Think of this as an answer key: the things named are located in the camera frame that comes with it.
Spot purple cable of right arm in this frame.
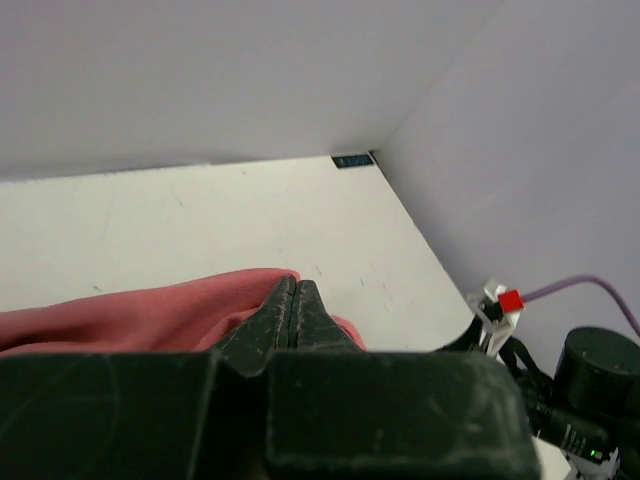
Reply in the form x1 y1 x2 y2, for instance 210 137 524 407
521 275 640 337

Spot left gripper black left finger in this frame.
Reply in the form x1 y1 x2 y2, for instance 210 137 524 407
215 276 296 376

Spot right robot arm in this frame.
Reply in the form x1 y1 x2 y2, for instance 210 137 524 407
499 326 639 479

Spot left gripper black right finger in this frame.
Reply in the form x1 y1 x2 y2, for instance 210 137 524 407
295 280 361 351

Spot salmon pink t-shirt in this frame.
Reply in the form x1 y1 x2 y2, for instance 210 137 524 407
0 268 368 355

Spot blue label sticker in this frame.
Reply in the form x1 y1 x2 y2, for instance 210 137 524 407
331 153 375 169

